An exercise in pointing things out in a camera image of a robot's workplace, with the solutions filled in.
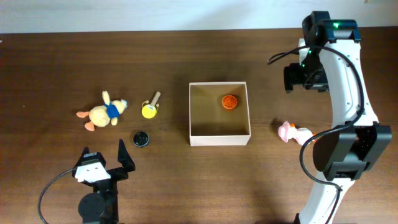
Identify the yellow plush duck blue vest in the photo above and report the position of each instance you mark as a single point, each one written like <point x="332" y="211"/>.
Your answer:
<point x="101" y="116"/>

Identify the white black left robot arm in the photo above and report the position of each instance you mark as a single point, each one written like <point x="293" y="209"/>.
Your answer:
<point x="101" y="206"/>

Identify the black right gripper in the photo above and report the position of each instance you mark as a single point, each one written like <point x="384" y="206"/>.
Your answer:
<point x="291" y="75"/>

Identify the open beige cardboard box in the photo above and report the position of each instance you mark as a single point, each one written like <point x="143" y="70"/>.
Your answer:
<point x="212" y="125"/>

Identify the orange round perforated puck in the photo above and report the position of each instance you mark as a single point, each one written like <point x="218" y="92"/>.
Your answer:
<point x="229" y="102"/>

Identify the black round perforated puck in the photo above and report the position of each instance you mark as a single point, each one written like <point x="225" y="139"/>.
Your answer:
<point x="140" y="139"/>

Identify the pink duck toy with hat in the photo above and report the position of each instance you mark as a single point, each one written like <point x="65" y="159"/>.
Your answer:
<point x="289" y="131"/>

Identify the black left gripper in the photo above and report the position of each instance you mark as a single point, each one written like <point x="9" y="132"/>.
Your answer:
<point x="121" y="173"/>

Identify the yellow wooden rattle drum toy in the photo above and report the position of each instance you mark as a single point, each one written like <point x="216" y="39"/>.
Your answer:
<point x="149" y="108"/>

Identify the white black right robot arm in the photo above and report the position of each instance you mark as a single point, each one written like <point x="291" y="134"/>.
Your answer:
<point x="330" y="61"/>

